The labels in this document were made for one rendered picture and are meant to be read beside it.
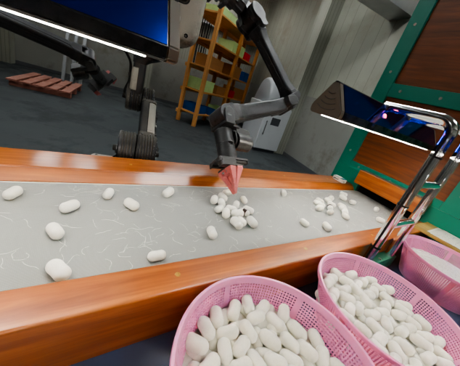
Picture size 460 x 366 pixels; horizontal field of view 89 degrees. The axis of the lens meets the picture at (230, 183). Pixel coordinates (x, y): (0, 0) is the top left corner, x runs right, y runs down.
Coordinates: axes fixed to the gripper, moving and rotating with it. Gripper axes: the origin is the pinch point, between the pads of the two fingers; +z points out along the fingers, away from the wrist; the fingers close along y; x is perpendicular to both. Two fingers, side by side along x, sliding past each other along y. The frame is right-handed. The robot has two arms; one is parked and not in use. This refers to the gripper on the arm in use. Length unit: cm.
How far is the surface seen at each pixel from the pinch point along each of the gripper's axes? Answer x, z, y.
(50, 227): -4.8, 8.7, -41.0
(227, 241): -7.7, 14.5, -10.3
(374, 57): 28, -231, 331
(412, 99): -30, -34, 84
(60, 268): -11.2, 15.6, -39.3
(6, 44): 505, -524, -167
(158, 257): -10.4, 16.0, -26.2
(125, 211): 0.6, 5.0, -28.9
